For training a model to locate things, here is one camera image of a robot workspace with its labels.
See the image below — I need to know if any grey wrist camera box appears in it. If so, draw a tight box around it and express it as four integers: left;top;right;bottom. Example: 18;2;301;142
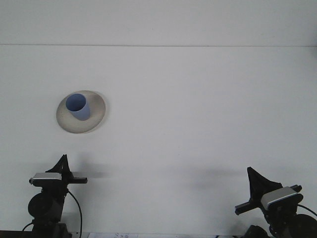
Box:
29;173;62;187
261;186;304;212

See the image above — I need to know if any pale blue cup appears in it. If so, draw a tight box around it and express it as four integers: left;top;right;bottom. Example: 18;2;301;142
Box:
65;93;90;121

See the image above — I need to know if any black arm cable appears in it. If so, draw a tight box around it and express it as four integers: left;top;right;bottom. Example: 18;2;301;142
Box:
297;204;317;217
67;189;83;236

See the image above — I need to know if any pale round plate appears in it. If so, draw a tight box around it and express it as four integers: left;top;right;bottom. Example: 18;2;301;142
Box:
55;90;109;135

